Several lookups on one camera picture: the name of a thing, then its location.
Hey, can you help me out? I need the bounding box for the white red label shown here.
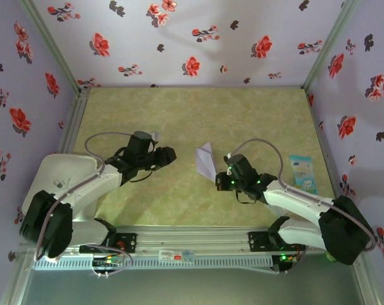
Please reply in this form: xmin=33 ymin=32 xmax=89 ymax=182
xmin=159 ymin=250 xmax=183 ymax=262

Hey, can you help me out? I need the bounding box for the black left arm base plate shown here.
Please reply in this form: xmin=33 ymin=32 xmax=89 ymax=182
xmin=79 ymin=233 xmax=138 ymax=254

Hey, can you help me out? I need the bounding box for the lilac right arm cable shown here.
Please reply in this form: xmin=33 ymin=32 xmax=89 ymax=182
xmin=228 ymin=139 xmax=377 ymax=275

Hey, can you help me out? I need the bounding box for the aluminium corner post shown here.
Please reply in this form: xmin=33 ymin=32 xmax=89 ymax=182
xmin=301 ymin=0 xmax=361 ymax=92
xmin=18 ymin=0 xmax=84 ymax=93

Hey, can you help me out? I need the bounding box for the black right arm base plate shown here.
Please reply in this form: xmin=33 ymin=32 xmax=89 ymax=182
xmin=248 ymin=231 xmax=307 ymax=252

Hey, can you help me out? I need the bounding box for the aluminium side rail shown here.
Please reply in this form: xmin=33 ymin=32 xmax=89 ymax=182
xmin=305 ymin=88 xmax=348 ymax=200
xmin=57 ymin=88 xmax=91 ymax=155

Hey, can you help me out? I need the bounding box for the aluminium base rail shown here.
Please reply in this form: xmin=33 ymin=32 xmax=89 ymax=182
xmin=20 ymin=226 xmax=326 ymax=255

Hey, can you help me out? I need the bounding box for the aluminium lower frame bar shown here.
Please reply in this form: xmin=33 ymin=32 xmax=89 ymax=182
xmin=352 ymin=262 xmax=381 ymax=305
xmin=0 ymin=250 xmax=32 ymax=305

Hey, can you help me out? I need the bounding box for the white slotted cable duct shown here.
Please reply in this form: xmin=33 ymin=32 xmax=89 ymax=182
xmin=31 ymin=255 xmax=274 ymax=271

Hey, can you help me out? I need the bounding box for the blue wet wipes packet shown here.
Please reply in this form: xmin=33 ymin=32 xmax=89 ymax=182
xmin=289 ymin=154 xmax=319 ymax=195

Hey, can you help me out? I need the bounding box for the circuit board with coloured wires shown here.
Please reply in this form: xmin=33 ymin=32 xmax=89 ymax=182
xmin=92 ymin=254 xmax=124 ymax=268

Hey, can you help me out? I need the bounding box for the circuit board with green light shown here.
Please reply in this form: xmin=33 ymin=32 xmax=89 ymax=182
xmin=277 ymin=253 xmax=300 ymax=265

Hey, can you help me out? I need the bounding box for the lilac paper sheet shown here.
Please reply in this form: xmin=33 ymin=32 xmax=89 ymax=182
xmin=195 ymin=142 xmax=217 ymax=184

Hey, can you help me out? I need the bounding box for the lilac arm cable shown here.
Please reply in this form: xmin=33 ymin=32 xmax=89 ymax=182
xmin=228 ymin=139 xmax=377 ymax=275
xmin=34 ymin=132 xmax=134 ymax=278

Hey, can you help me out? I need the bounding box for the lilac left arm cable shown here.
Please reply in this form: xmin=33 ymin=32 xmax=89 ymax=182
xmin=34 ymin=132 xmax=134 ymax=278

